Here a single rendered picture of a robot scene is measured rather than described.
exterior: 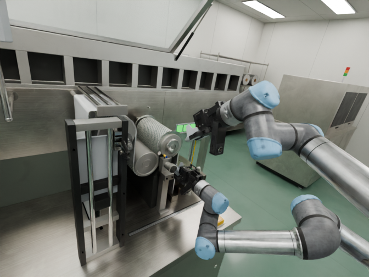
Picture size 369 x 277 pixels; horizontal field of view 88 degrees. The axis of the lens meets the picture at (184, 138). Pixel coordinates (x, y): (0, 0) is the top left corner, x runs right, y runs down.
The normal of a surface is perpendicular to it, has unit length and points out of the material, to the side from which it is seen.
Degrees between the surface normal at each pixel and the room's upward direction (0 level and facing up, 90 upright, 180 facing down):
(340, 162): 47
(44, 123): 90
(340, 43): 90
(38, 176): 90
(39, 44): 90
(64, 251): 0
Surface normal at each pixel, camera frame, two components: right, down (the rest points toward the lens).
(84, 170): 0.61, 0.38
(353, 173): -0.53, -0.58
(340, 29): -0.78, 0.13
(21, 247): 0.15, -0.91
